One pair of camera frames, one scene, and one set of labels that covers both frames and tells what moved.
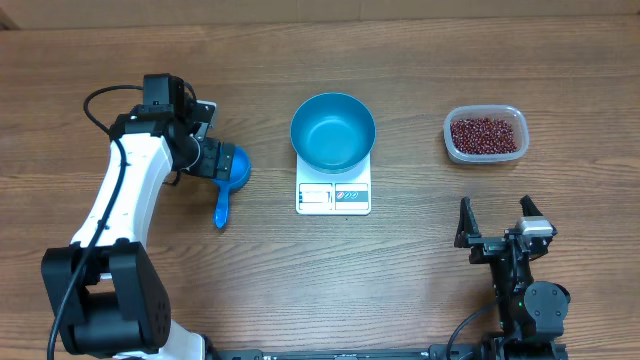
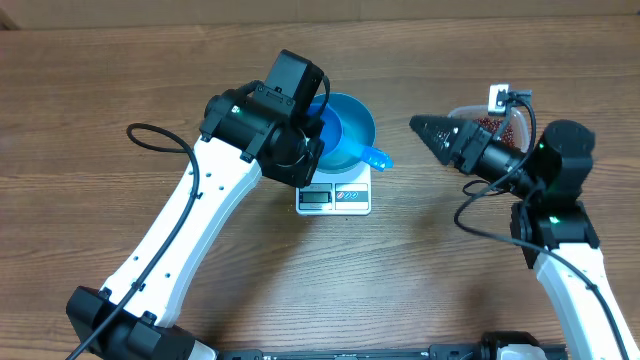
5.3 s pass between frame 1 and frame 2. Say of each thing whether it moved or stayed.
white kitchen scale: stayed
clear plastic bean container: stayed
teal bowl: stayed
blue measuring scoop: moved
